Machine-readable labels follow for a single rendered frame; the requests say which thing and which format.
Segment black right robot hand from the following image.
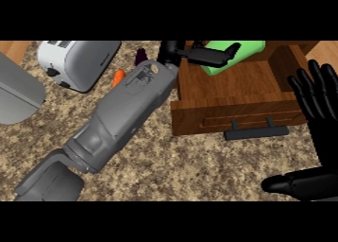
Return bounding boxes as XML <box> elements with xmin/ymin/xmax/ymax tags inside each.
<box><xmin>260</xmin><ymin>59</ymin><xmax>338</xmax><ymax>201</ymax></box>

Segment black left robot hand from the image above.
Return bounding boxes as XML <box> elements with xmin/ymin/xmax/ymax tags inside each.
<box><xmin>155</xmin><ymin>40</ymin><xmax>244</xmax><ymax>69</ymax></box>

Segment green cup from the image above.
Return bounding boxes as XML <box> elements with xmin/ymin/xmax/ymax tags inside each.
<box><xmin>198</xmin><ymin>40</ymin><xmax>267</xmax><ymax>77</ymax></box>

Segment brown wooden drawer box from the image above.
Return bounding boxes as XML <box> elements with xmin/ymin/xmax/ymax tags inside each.
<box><xmin>174</xmin><ymin>40</ymin><xmax>310</xmax><ymax>104</ymax></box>

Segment brown wooden drawer front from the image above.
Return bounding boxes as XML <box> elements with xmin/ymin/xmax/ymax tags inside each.
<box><xmin>169</xmin><ymin>99</ymin><xmax>311</xmax><ymax>137</ymax></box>

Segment purple eggplant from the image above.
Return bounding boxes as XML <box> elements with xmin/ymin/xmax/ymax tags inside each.
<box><xmin>135</xmin><ymin>47</ymin><xmax>149</xmax><ymax>66</ymax></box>

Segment orange carrot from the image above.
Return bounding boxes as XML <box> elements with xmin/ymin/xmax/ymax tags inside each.
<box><xmin>111</xmin><ymin>68</ymin><xmax>127</xmax><ymax>89</ymax></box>

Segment brown wooden cabinet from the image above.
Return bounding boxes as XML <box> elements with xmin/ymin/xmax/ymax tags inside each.
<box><xmin>264</xmin><ymin>40</ymin><xmax>322</xmax><ymax>61</ymax></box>

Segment white toaster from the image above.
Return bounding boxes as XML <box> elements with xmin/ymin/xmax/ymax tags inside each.
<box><xmin>37</xmin><ymin>40</ymin><xmax>123</xmax><ymax>95</ymax></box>

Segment grey rounded appliance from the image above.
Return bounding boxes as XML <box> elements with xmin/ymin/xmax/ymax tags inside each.
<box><xmin>0</xmin><ymin>44</ymin><xmax>48</xmax><ymax>126</ymax></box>

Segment dark grey drawer handle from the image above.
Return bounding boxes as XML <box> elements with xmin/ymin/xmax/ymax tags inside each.
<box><xmin>223</xmin><ymin>116</ymin><xmax>291</xmax><ymax>142</ymax></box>

